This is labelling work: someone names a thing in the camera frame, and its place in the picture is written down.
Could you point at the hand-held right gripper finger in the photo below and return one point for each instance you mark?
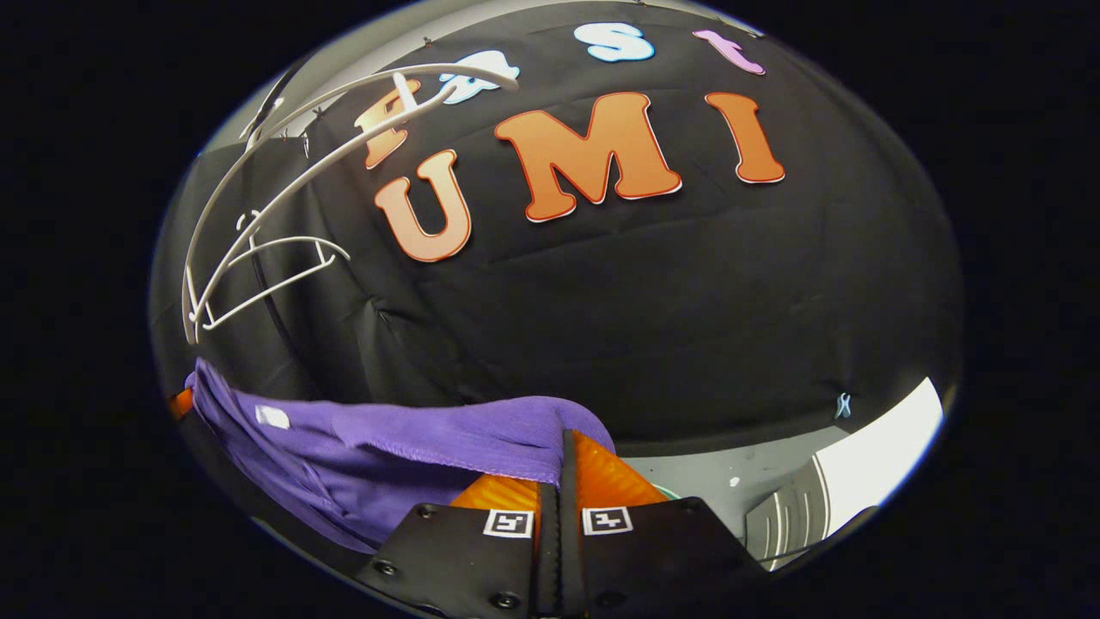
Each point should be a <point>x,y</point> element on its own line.
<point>547,559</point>
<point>569,559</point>

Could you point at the green laundry hamper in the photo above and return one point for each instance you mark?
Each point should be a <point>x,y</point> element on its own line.
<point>666,492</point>

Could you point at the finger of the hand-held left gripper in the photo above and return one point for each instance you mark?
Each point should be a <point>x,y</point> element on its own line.
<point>180,404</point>

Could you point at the white hanger with crossbar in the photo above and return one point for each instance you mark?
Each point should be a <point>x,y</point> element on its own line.
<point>406,93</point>

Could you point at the light blue clip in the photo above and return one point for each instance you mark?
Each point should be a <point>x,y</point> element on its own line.
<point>842,405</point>

